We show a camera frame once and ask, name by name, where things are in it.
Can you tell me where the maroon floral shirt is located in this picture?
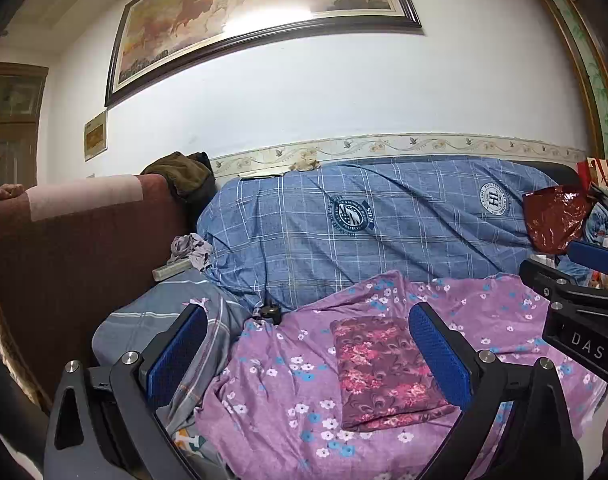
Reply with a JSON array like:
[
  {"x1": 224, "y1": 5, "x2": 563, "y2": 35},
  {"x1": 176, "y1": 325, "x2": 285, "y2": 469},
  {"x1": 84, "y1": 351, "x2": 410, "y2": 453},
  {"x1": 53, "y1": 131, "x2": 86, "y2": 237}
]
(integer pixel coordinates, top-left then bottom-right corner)
[{"x1": 330, "y1": 315, "x2": 457, "y2": 432}]

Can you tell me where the red paper bag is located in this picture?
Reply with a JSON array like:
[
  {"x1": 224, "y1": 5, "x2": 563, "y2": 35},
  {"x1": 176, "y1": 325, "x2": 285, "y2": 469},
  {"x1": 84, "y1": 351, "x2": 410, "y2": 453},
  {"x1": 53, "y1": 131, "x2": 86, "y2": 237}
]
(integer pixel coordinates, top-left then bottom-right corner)
[{"x1": 576, "y1": 156, "x2": 608, "y2": 191}]

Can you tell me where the brown padded headboard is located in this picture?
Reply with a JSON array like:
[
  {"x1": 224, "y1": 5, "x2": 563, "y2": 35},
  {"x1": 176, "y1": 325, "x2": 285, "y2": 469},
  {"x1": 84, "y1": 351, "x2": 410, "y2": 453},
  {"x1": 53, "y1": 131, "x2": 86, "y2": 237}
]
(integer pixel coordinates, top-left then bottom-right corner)
[{"x1": 0, "y1": 174, "x2": 195, "y2": 411}]

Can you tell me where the blue plaid quilt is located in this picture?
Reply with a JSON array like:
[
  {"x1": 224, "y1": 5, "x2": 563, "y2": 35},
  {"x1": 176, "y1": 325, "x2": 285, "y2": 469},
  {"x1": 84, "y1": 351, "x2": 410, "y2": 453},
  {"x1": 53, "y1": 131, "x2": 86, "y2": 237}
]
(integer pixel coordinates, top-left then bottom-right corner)
[{"x1": 196, "y1": 155, "x2": 560, "y2": 311}]

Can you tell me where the small framed picture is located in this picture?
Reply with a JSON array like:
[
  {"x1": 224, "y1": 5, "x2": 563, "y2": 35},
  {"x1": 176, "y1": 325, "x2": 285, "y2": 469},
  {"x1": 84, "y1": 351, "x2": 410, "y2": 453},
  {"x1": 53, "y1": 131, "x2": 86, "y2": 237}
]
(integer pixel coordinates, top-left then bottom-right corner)
[{"x1": 84, "y1": 108, "x2": 109, "y2": 162}]

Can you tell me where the patterned white cloth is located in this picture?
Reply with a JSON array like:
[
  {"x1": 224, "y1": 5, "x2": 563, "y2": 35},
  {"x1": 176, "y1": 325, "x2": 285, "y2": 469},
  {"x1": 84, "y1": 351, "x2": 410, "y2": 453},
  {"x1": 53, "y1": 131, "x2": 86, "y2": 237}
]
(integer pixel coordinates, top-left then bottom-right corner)
[{"x1": 171, "y1": 427, "x2": 207, "y2": 461}]

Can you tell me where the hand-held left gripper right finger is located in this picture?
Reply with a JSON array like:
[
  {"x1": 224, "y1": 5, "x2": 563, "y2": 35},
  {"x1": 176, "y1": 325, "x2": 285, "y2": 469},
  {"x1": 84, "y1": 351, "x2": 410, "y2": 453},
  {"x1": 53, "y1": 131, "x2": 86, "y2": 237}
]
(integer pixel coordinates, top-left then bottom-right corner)
[{"x1": 408, "y1": 301, "x2": 585, "y2": 480}]

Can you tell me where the grey striped pillow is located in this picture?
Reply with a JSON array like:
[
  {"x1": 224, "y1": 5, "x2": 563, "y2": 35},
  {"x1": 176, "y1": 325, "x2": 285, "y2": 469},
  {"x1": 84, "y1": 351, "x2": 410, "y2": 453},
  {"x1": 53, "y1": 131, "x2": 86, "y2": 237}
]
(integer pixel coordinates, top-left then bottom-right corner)
[{"x1": 91, "y1": 267, "x2": 252, "y2": 436}]

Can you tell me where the olive green clothing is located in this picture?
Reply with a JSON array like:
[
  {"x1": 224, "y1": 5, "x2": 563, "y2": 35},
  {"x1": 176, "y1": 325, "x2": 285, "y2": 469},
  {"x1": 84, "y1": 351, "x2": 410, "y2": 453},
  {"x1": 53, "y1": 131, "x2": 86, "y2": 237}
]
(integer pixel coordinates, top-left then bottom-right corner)
[{"x1": 140, "y1": 151, "x2": 217, "y2": 211}]

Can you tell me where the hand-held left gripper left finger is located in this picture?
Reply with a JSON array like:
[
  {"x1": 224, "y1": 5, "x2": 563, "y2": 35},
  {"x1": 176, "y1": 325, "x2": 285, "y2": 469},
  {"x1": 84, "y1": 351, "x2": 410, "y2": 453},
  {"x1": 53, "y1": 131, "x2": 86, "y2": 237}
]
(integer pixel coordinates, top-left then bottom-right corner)
[{"x1": 43, "y1": 302, "x2": 210, "y2": 480}]

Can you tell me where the red plastic bag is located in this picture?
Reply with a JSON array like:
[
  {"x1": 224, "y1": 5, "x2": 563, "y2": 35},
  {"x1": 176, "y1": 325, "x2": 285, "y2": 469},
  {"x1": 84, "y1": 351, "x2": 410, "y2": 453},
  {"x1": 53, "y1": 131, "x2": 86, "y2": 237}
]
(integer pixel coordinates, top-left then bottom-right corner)
[{"x1": 523, "y1": 185, "x2": 592, "y2": 256}]

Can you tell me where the large framed painting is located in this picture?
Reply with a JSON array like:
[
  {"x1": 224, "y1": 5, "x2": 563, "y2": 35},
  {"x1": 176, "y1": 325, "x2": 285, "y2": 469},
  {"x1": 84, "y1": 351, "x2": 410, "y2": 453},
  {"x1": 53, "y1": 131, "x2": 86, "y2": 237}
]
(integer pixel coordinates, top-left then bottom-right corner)
[{"x1": 104, "y1": 0, "x2": 425, "y2": 108}]

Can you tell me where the green patterned wooden frame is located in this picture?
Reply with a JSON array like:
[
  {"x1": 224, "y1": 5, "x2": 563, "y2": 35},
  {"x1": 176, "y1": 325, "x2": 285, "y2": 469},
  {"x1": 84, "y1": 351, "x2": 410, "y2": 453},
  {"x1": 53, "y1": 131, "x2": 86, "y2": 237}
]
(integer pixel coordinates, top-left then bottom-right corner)
[{"x1": 514, "y1": 0, "x2": 608, "y2": 161}]

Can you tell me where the wooden wardrobe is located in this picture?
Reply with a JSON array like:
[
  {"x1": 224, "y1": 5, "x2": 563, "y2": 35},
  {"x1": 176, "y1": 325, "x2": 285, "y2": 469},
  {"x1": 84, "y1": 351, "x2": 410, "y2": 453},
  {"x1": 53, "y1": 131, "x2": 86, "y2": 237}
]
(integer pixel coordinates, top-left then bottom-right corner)
[{"x1": 0, "y1": 61, "x2": 50, "y2": 201}]

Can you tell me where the crumpled grey purple cloth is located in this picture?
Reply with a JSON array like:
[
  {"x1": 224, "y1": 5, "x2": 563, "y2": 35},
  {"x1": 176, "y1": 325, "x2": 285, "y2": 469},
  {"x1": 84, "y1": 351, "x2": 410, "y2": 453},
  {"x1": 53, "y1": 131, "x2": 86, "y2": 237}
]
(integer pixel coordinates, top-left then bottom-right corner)
[{"x1": 170, "y1": 232, "x2": 214, "y2": 271}]

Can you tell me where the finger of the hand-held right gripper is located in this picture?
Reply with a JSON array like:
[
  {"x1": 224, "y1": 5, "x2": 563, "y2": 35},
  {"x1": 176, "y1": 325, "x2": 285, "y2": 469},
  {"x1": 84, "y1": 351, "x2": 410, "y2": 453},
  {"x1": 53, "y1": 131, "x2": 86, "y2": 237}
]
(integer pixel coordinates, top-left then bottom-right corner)
[
  {"x1": 566, "y1": 240, "x2": 608, "y2": 277},
  {"x1": 519, "y1": 259, "x2": 608, "y2": 322}
]

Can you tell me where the purple floral blanket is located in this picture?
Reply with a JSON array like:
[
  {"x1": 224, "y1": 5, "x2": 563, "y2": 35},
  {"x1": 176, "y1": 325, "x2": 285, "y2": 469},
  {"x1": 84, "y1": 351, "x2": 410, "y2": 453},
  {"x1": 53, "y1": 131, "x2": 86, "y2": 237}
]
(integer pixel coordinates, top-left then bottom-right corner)
[{"x1": 194, "y1": 270, "x2": 608, "y2": 480}]

